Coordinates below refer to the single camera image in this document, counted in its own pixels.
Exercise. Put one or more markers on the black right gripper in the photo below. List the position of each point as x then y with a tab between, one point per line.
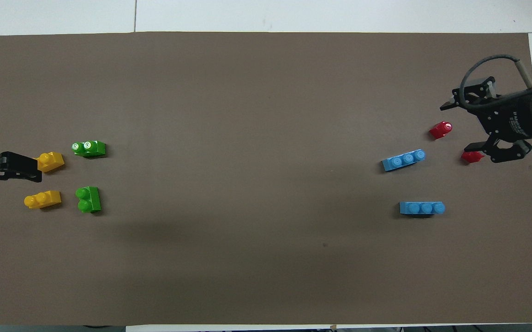
510	120

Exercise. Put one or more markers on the brown table mat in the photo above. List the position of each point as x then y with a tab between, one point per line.
247	184

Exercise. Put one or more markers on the yellow two-stud toy block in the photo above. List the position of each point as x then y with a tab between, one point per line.
46	199
52	161

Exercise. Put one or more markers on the green two-stud toy block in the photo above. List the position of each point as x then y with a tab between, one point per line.
91	198
92	150

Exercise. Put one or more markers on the red one-stud toy block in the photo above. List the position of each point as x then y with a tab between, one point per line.
440	130
471	157

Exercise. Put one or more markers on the blue three-stud toy block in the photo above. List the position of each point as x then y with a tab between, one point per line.
402	161
420	208

